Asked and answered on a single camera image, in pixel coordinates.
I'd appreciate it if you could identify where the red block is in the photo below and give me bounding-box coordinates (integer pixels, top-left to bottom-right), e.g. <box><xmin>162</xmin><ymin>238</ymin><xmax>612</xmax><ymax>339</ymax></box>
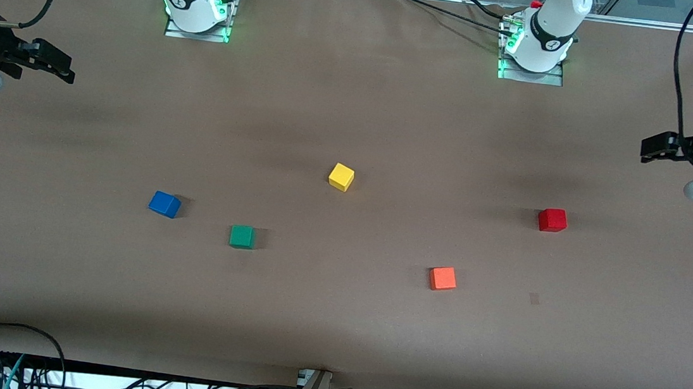
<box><xmin>537</xmin><ymin>207</ymin><xmax>570</xmax><ymax>234</ymax></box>

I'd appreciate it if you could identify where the black base cable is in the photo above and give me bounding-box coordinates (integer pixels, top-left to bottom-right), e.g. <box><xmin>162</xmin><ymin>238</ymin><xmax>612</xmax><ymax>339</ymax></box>
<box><xmin>461</xmin><ymin>0</ymin><xmax>513</xmax><ymax>23</ymax></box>
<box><xmin>391</xmin><ymin>0</ymin><xmax>518</xmax><ymax>39</ymax></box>

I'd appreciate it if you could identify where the green block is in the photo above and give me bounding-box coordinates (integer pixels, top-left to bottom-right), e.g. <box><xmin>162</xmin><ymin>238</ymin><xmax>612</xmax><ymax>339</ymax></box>
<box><xmin>228</xmin><ymin>224</ymin><xmax>257</xmax><ymax>250</ymax></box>

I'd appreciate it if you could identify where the orange block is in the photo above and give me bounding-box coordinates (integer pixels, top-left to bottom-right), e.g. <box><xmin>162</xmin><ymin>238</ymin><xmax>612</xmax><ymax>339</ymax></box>
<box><xmin>428</xmin><ymin>265</ymin><xmax>459</xmax><ymax>293</ymax></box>

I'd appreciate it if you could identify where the yellow block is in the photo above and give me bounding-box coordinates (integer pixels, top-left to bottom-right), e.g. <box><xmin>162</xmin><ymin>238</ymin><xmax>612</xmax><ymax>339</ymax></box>
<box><xmin>327</xmin><ymin>162</ymin><xmax>356</xmax><ymax>193</ymax></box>

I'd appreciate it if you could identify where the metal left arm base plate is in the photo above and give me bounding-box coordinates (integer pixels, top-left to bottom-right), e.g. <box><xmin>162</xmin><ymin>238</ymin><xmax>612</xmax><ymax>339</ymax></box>
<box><xmin>496</xmin><ymin>16</ymin><xmax>570</xmax><ymax>87</ymax></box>

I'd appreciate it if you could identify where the teal cable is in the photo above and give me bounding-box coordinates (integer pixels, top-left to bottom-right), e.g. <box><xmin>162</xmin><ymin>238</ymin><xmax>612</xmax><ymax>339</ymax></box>
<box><xmin>2</xmin><ymin>352</ymin><xmax>27</xmax><ymax>389</ymax></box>

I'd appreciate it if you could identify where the blue block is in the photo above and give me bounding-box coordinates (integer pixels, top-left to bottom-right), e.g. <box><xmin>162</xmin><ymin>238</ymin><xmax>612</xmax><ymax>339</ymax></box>
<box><xmin>147</xmin><ymin>190</ymin><xmax>183</xmax><ymax>219</ymax></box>

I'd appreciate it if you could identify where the black table edge rail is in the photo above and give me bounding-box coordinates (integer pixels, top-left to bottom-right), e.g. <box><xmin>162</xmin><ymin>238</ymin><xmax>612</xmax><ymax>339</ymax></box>
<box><xmin>0</xmin><ymin>348</ymin><xmax>304</xmax><ymax>389</ymax></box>

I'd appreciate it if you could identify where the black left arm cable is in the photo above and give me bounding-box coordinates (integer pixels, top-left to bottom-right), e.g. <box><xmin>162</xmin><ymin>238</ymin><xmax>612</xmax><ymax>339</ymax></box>
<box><xmin>666</xmin><ymin>0</ymin><xmax>693</xmax><ymax>145</ymax></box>

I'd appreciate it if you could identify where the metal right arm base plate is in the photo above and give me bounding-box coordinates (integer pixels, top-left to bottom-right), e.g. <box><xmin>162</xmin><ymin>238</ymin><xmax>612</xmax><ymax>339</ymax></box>
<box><xmin>163</xmin><ymin>0</ymin><xmax>237</xmax><ymax>44</ymax></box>

